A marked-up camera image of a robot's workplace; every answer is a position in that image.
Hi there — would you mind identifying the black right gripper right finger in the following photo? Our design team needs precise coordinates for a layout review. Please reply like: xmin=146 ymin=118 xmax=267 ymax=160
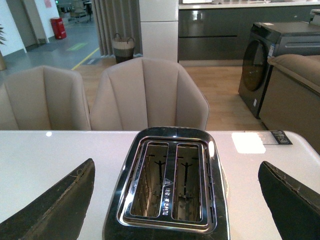
xmin=258 ymin=161 xmax=320 ymax=240

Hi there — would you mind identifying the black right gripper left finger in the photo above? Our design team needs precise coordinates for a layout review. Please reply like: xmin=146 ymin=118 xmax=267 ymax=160
xmin=0 ymin=158 xmax=96 ymax=240

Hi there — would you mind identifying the chrome two-slot toaster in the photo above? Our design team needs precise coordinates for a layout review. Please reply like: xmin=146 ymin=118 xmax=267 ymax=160
xmin=102 ymin=127 xmax=231 ymax=240

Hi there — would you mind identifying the beige chair left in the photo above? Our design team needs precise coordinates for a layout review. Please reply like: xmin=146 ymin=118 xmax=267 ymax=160
xmin=0 ymin=65 xmax=91 ymax=131

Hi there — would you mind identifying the beige chair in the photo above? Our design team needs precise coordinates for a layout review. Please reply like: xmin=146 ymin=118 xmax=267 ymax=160
xmin=89 ymin=57 xmax=210 ymax=131
xmin=0 ymin=65 xmax=91 ymax=131

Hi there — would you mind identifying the beige chair centre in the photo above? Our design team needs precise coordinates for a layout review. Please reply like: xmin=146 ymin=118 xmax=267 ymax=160
xmin=89 ymin=57 xmax=210 ymax=131

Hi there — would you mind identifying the dark grey washing machine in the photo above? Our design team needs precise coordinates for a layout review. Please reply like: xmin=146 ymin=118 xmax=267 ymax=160
xmin=238 ymin=21 xmax=320 ymax=119

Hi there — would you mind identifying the woven laundry basket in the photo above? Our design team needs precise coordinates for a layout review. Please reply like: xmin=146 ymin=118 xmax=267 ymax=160
xmin=112 ymin=33 xmax=135 ymax=64

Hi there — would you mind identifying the red cabinet box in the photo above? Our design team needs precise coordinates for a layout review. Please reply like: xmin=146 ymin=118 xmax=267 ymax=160
xmin=50 ymin=17 xmax=67 ymax=40

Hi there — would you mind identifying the dark grey kitchen cabinet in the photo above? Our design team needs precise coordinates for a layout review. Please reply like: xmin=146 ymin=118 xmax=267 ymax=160
xmin=178 ymin=1 xmax=320 ymax=61

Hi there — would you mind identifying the grey curtain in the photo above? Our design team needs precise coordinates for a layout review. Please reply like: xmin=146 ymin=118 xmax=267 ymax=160
xmin=92 ymin=0 xmax=143 ymax=56

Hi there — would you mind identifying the white pillar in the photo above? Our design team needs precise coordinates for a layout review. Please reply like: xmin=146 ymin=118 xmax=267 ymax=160
xmin=139 ymin=0 xmax=179 ymax=62

